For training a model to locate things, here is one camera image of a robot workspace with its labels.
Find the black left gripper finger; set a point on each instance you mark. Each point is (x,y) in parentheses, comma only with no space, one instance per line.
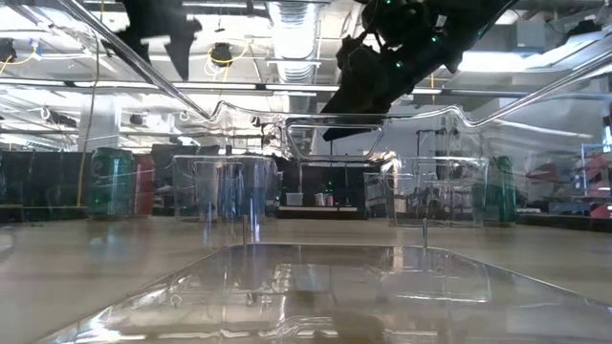
(180,55)
(126,43)

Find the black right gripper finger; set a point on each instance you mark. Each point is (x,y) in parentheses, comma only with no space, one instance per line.
(358,112)

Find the clear plastic bin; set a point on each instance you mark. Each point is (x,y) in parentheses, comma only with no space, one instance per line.
(184,210)
(334,296)
(444,210)

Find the red Fanta soda can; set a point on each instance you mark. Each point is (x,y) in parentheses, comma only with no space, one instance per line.
(145,186)

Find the green soda can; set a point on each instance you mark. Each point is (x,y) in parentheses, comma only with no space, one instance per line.
(502,191)
(112,184)

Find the black shelf unit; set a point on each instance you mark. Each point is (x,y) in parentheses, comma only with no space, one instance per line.
(334,181)

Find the black beam with light strips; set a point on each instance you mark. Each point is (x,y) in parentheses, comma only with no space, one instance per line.
(287,87)

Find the pink plastic container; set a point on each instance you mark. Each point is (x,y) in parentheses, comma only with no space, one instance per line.
(330,200)

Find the white plastic container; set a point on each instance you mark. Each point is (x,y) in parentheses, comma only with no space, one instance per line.
(319,199)
(294,199)

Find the black box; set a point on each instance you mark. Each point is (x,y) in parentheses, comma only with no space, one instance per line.
(162,172)

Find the black partition panel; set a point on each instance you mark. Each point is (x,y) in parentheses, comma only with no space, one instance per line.
(43,177)

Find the ribbed silver air duct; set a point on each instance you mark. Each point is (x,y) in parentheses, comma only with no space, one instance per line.
(296,38)

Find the black metal table frame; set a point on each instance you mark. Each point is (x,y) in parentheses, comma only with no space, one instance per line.
(38,214)

